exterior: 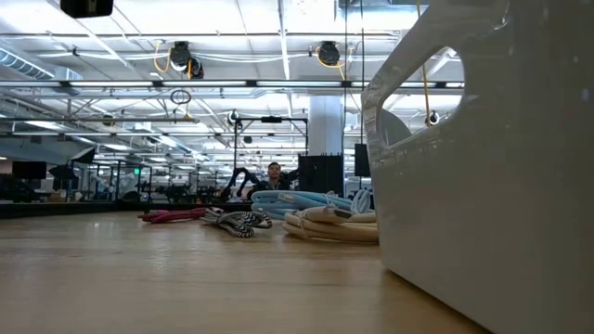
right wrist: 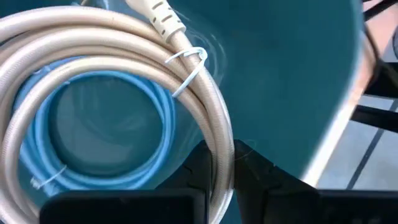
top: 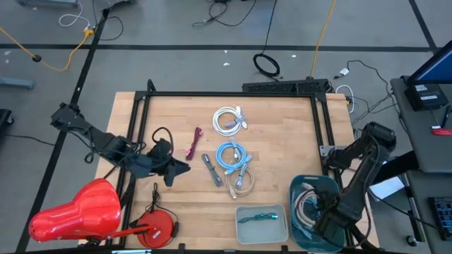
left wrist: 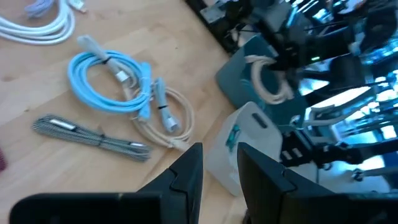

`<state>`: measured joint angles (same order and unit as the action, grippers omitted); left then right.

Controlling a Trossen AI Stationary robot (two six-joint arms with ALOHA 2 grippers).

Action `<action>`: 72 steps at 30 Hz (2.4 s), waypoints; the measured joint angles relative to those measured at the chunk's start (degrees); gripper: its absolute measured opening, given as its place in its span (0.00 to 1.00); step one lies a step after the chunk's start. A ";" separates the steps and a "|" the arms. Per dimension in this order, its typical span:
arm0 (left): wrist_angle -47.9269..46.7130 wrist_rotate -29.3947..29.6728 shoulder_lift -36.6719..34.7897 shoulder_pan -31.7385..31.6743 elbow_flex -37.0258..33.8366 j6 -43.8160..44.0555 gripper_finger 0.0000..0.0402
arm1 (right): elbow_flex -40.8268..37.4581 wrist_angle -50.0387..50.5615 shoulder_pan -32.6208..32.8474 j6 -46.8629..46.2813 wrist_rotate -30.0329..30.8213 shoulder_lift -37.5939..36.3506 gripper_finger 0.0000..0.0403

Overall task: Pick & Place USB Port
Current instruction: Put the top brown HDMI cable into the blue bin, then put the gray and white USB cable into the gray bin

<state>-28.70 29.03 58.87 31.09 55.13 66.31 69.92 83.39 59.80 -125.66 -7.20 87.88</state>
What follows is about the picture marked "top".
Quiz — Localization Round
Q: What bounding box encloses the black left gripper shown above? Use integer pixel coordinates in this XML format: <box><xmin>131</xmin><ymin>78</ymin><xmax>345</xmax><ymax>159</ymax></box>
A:
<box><xmin>146</xmin><ymin>151</ymin><xmax>192</xmax><ymax>188</ymax></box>

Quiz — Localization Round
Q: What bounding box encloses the white floor cable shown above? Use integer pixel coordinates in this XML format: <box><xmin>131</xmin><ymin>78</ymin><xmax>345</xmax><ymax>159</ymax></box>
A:
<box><xmin>58</xmin><ymin>1</ymin><xmax>91</xmax><ymax>30</ymax></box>

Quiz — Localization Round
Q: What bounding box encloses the black pen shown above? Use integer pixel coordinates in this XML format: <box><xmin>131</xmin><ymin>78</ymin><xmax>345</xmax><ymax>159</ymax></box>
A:
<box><xmin>441</xmin><ymin>105</ymin><xmax>452</xmax><ymax>129</ymax></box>

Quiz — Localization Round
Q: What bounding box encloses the yellow extension cable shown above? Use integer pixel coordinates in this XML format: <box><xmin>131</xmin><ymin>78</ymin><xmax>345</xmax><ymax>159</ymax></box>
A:
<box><xmin>0</xmin><ymin>27</ymin><xmax>95</xmax><ymax>73</ymax></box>

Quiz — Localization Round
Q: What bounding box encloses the black coiled floor cable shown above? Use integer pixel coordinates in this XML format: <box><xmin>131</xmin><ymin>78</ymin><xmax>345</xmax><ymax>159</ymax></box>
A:
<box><xmin>252</xmin><ymin>0</ymin><xmax>282</xmax><ymax>79</ymax></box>

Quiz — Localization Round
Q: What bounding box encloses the black lamp power cord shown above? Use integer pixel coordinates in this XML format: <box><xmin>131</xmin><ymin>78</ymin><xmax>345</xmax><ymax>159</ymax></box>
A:
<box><xmin>129</xmin><ymin>182</ymin><xmax>180</xmax><ymax>238</ymax></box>

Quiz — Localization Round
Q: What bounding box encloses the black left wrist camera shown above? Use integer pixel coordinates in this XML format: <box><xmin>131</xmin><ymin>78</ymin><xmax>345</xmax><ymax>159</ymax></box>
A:
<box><xmin>156</xmin><ymin>138</ymin><xmax>173</xmax><ymax>157</ymax></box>

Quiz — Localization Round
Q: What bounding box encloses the light blue USB cable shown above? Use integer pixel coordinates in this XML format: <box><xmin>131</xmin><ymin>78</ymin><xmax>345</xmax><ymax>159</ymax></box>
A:
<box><xmin>215</xmin><ymin>141</ymin><xmax>254</xmax><ymax>176</ymax></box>
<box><xmin>299</xmin><ymin>199</ymin><xmax>321</xmax><ymax>236</ymax></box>

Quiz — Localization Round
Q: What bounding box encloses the brown beige coiled cable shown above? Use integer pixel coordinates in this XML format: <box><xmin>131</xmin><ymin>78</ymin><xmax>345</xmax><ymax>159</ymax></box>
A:
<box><xmin>294</xmin><ymin>182</ymin><xmax>319</xmax><ymax>226</ymax></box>

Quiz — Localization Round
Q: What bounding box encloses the black keyboard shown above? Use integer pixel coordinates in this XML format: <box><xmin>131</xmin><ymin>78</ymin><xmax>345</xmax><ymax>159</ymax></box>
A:
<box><xmin>428</xmin><ymin>196</ymin><xmax>452</xmax><ymax>241</ymax></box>

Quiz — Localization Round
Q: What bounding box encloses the grey side desk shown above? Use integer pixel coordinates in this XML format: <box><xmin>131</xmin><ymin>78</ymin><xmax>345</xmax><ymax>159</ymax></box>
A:
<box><xmin>390</xmin><ymin>75</ymin><xmax>452</xmax><ymax>174</ymax></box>

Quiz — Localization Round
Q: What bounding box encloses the teal plastic bin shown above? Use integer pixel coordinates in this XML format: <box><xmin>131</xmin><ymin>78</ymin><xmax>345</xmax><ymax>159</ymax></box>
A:
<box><xmin>289</xmin><ymin>174</ymin><xmax>346</xmax><ymax>253</ymax></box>

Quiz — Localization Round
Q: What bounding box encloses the red desk lamp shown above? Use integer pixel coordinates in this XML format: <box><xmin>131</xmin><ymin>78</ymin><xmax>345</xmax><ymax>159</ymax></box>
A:
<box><xmin>28</xmin><ymin>178</ymin><xmax>177</xmax><ymax>250</ymax></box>

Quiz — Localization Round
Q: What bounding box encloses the light grey plastic bin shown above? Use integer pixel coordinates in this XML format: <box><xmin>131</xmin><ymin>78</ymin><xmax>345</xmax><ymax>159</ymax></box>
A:
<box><xmin>234</xmin><ymin>203</ymin><xmax>290</xmax><ymax>246</ymax></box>

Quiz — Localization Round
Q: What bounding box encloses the magenta braided USB cable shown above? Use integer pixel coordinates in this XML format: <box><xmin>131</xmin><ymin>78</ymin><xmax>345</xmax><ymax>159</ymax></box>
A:
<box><xmin>185</xmin><ymin>126</ymin><xmax>204</xmax><ymax>162</ymax></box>

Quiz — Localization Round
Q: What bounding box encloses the white looped cable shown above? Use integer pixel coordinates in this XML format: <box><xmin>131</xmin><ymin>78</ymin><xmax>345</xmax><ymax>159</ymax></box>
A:
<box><xmin>335</xmin><ymin>84</ymin><xmax>355</xmax><ymax>114</ymax></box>

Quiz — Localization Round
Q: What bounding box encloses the black cart edge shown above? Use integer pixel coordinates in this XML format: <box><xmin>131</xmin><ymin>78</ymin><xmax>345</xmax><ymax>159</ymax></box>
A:
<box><xmin>0</xmin><ymin>109</ymin><xmax>15</xmax><ymax>137</ymax></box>

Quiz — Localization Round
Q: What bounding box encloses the black desk monitor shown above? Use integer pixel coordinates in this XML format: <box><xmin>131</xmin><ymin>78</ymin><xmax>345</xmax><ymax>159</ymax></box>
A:
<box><xmin>408</xmin><ymin>39</ymin><xmax>452</xmax><ymax>86</ymax></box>

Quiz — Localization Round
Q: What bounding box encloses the teal short USB cable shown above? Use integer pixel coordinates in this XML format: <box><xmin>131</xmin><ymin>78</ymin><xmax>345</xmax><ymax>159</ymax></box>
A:
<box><xmin>237</xmin><ymin>212</ymin><xmax>279</xmax><ymax>224</ymax></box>

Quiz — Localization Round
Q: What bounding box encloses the grey stand base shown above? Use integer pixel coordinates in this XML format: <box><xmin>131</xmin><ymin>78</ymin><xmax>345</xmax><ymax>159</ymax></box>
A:
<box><xmin>16</xmin><ymin>0</ymin><xmax>79</xmax><ymax>8</ymax></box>

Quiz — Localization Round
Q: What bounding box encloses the orange yellow floor cable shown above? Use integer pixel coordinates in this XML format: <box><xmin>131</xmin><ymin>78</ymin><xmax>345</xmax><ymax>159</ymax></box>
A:
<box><xmin>309</xmin><ymin>0</ymin><xmax>338</xmax><ymax>80</ymax></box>

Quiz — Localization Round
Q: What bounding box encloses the black mini computer box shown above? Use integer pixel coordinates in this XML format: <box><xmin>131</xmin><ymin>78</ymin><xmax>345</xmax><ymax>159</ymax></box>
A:
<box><xmin>404</xmin><ymin>83</ymin><xmax>450</xmax><ymax>112</ymax></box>

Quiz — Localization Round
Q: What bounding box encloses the grey stand leg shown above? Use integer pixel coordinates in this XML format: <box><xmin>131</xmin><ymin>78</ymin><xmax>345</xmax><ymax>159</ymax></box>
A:
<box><xmin>0</xmin><ymin>76</ymin><xmax>35</xmax><ymax>90</ymax></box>

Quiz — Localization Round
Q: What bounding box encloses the black aluminium table frame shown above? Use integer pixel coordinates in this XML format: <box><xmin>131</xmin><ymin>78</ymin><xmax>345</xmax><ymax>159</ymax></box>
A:
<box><xmin>116</xmin><ymin>79</ymin><xmax>354</xmax><ymax>250</ymax></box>

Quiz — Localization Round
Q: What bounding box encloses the black white striped USB cable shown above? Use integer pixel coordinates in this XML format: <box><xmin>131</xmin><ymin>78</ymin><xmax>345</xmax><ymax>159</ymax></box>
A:
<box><xmin>201</xmin><ymin>153</ymin><xmax>224</xmax><ymax>188</ymax></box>

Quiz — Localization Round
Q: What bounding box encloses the beige coiled USB cable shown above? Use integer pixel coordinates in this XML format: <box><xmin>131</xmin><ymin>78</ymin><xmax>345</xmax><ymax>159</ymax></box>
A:
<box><xmin>225</xmin><ymin>164</ymin><xmax>256</xmax><ymax>200</ymax></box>

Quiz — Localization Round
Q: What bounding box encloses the grey short USB cable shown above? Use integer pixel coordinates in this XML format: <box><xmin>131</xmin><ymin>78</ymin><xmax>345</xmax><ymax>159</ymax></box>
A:
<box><xmin>225</xmin><ymin>111</ymin><xmax>249</xmax><ymax>129</ymax></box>
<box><xmin>234</xmin><ymin>162</ymin><xmax>247</xmax><ymax>188</ymax></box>

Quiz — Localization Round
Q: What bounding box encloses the white paper sheet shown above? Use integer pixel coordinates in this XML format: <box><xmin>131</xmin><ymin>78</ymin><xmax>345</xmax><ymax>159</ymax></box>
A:
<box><xmin>369</xmin><ymin>176</ymin><xmax>405</xmax><ymax>202</ymax></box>

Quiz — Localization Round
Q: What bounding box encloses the white adapter with black cable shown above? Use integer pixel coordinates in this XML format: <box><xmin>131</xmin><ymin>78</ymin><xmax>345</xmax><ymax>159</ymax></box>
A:
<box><xmin>333</xmin><ymin>59</ymin><xmax>396</xmax><ymax>107</ymax></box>

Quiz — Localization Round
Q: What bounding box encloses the black loose floor cable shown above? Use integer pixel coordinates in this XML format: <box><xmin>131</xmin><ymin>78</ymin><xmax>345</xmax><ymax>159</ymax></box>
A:
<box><xmin>191</xmin><ymin>0</ymin><xmax>257</xmax><ymax>28</ymax></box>
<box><xmin>92</xmin><ymin>0</ymin><xmax>125</xmax><ymax>42</ymax></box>

